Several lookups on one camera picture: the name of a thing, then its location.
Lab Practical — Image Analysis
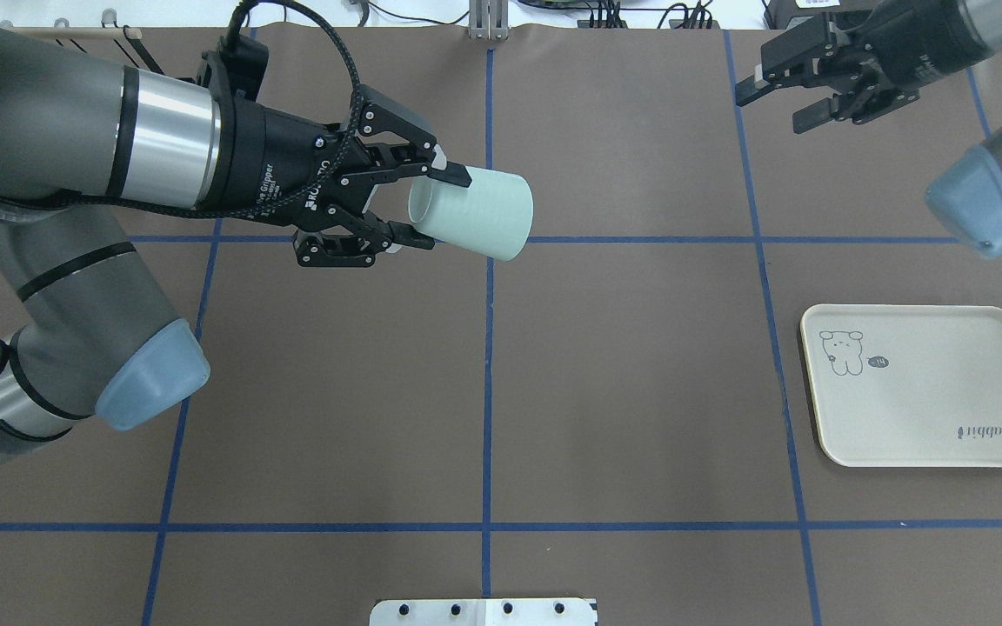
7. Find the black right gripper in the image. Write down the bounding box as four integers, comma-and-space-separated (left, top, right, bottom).
734, 12, 911, 135

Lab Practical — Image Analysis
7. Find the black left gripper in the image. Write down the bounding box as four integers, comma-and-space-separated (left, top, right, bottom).
200, 52, 472, 267

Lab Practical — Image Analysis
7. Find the green plastic cup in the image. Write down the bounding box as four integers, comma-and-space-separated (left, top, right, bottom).
407, 167, 534, 261

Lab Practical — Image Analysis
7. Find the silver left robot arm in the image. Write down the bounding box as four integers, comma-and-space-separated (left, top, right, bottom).
0, 1, 473, 466

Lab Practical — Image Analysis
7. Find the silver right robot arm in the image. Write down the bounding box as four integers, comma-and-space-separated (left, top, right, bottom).
734, 1, 1002, 258

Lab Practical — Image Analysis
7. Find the beige rabbit tray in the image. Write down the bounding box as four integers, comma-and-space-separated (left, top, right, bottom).
799, 303, 1002, 468

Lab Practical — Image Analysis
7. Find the aluminium frame post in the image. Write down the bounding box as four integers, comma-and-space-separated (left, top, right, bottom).
468, 0, 511, 41

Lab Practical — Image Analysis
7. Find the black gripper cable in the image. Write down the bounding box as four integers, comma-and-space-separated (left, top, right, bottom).
0, 0, 364, 410

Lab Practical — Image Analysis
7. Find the black wire cup rack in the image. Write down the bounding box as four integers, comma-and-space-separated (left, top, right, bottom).
0, 20, 166, 76

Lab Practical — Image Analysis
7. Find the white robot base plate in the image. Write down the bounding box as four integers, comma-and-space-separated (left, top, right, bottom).
369, 597, 599, 625

